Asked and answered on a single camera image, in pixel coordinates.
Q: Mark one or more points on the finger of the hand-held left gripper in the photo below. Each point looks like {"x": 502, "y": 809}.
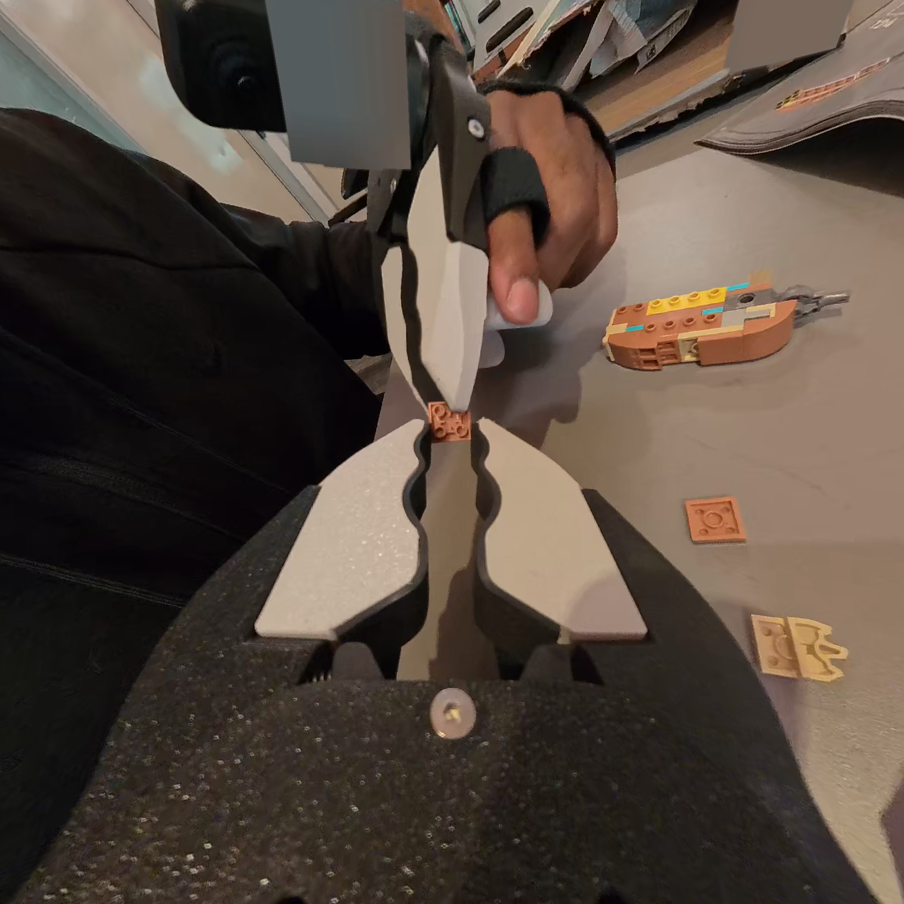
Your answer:
{"x": 395, "y": 296}
{"x": 455, "y": 318}

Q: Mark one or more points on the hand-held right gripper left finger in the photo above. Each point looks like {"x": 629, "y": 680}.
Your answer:
{"x": 346, "y": 544}

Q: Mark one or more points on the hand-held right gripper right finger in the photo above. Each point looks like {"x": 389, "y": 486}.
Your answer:
{"x": 558, "y": 551}

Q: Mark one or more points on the small brown lego plate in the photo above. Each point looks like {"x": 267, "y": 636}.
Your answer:
{"x": 450, "y": 424}

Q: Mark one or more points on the brown lego ship build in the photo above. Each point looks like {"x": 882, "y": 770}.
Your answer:
{"x": 706, "y": 332}

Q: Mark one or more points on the person's left forearm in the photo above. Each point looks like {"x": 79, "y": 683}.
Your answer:
{"x": 311, "y": 275}

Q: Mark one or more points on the brown square lego plate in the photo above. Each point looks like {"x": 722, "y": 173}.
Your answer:
{"x": 715, "y": 520}

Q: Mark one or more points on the tan lego plate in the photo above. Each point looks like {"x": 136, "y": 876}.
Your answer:
{"x": 773, "y": 646}

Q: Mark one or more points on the tan crown-shaped lego piece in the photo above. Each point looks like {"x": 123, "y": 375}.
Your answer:
{"x": 819, "y": 653}

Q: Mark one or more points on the person's left hand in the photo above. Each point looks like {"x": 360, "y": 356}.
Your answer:
{"x": 572, "y": 198}

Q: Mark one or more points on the person's black jacket torso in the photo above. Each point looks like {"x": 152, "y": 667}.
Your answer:
{"x": 141, "y": 424}

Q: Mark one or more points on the brown cardboard sheet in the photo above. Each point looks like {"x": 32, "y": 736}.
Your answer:
{"x": 678, "y": 99}

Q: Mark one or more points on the white cardboard box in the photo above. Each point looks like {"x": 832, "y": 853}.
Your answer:
{"x": 635, "y": 35}

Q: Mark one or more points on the open grey instruction booklet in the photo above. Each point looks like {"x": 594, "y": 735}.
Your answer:
{"x": 833, "y": 106}

